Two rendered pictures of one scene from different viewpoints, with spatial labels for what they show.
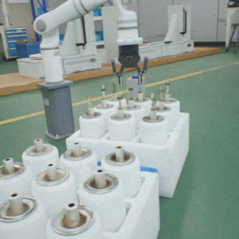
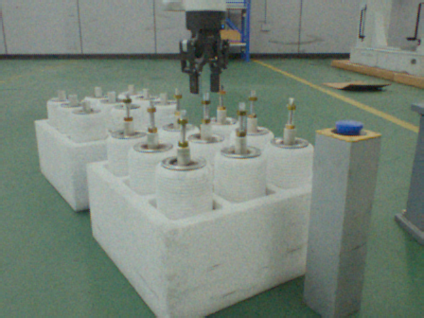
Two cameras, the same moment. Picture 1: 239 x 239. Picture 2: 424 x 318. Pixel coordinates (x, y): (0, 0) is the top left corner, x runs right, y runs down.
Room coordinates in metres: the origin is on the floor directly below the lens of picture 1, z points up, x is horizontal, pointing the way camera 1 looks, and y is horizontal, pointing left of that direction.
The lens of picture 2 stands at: (1.53, -0.73, 0.46)
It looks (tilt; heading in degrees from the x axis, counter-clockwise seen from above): 18 degrees down; 124
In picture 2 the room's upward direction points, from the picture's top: straight up
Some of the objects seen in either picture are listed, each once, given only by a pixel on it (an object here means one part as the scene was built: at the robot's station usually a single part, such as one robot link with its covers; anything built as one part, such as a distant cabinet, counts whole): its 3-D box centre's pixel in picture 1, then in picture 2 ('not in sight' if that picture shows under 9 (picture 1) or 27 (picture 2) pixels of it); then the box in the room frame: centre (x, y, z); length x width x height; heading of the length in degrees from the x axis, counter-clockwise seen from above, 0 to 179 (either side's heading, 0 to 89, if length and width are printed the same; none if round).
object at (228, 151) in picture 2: (140, 100); (240, 152); (1.17, -0.10, 0.25); 0.08 x 0.08 x 0.01
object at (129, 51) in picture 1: (128, 55); (205, 33); (1.06, -0.06, 0.46); 0.08 x 0.08 x 0.09
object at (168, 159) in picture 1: (133, 145); (206, 211); (1.06, -0.06, 0.09); 0.39 x 0.39 x 0.18; 67
